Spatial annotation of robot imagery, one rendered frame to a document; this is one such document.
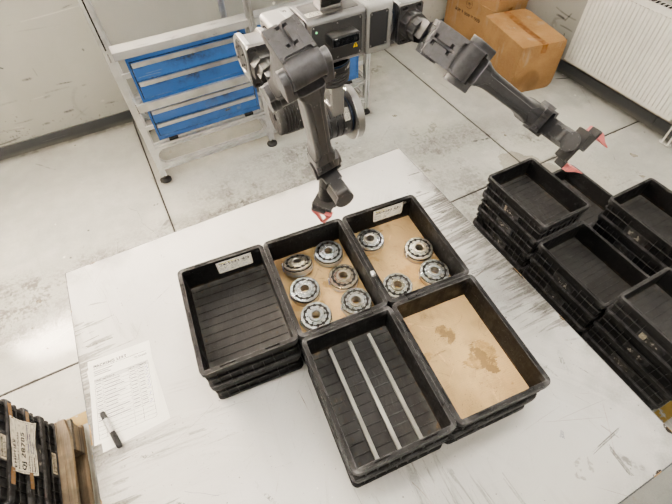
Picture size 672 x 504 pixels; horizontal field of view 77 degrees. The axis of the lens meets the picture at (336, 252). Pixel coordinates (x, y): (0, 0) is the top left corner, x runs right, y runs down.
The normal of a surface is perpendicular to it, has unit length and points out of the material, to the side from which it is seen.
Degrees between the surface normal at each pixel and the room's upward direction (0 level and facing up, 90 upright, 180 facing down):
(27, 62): 90
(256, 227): 0
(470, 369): 0
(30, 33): 90
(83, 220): 0
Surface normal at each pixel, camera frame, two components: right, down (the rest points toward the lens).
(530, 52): 0.27, 0.75
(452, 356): -0.03, -0.61
